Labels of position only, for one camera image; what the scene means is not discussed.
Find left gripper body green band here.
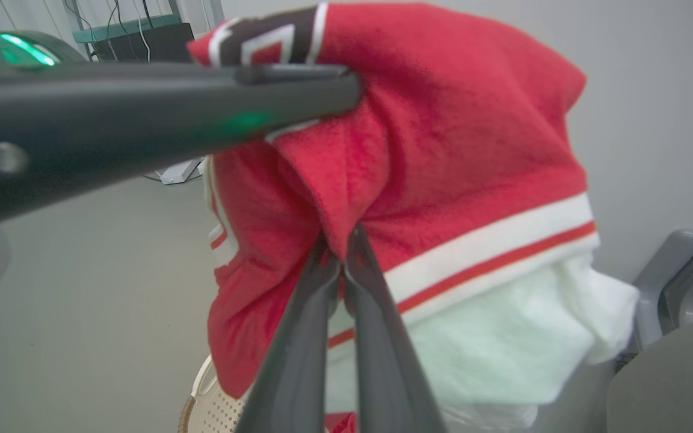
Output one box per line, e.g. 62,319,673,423
0,25,85,68

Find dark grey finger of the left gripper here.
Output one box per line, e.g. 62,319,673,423
0,72,363,224
0,62,351,85

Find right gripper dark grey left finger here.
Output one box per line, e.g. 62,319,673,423
235,236,343,433

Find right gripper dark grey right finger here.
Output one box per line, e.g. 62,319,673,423
343,223,447,433

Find red fleece garment white stripes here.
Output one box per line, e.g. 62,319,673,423
187,0,601,401

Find white perforated laundry basket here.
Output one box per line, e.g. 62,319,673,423
178,354,252,433

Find white fluffy fleece clothing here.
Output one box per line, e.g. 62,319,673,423
322,253,641,433

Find black box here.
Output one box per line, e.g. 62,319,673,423
91,23,196,64

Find teal table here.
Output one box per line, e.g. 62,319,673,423
72,13,182,44

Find white floor power strip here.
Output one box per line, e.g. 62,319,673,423
159,158,204,185

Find grey chair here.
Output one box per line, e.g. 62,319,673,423
605,185,693,433

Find black cable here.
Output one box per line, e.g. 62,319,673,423
63,0,97,56

